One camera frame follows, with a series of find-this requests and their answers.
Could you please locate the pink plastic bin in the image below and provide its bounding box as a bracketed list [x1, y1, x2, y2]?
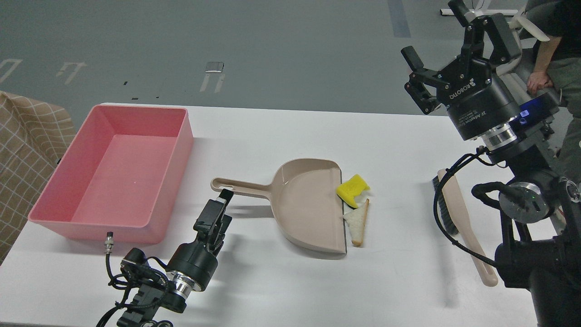
[28, 104, 194, 244]

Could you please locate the white bread slice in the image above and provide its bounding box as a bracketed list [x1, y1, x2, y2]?
[343, 198, 370, 247]

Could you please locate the beige checkered cloth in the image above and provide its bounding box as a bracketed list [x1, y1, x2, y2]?
[0, 91, 76, 261]

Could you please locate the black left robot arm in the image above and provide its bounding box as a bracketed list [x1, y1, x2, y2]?
[97, 189, 234, 327]

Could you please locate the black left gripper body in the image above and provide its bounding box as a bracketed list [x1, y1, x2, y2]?
[166, 241, 219, 292]

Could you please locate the yellow sponge piece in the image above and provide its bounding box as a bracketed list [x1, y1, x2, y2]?
[335, 174, 371, 209]

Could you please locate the beige hand brush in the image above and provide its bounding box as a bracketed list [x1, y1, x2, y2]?
[436, 176, 498, 287]

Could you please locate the white office chair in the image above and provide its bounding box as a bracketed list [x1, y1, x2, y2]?
[510, 0, 562, 96]

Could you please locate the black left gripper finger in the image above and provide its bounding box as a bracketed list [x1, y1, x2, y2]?
[212, 215, 232, 253]
[194, 189, 234, 243]

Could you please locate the seated person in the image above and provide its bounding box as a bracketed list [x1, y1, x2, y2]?
[527, 0, 581, 184]

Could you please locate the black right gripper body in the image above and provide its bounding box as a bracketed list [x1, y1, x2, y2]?
[438, 59, 520, 140]

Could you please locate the grey floor socket plate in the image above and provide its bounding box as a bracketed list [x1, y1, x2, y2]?
[205, 61, 225, 73]

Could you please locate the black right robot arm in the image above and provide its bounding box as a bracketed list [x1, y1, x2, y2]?
[401, 0, 580, 327]

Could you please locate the white desk foot bar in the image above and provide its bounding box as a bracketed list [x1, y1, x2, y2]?
[439, 9, 518, 16]

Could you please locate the beige plastic dustpan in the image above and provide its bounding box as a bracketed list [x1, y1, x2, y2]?
[210, 158, 347, 254]

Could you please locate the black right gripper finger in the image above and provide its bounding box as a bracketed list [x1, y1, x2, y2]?
[448, 0, 521, 66]
[401, 46, 450, 114]

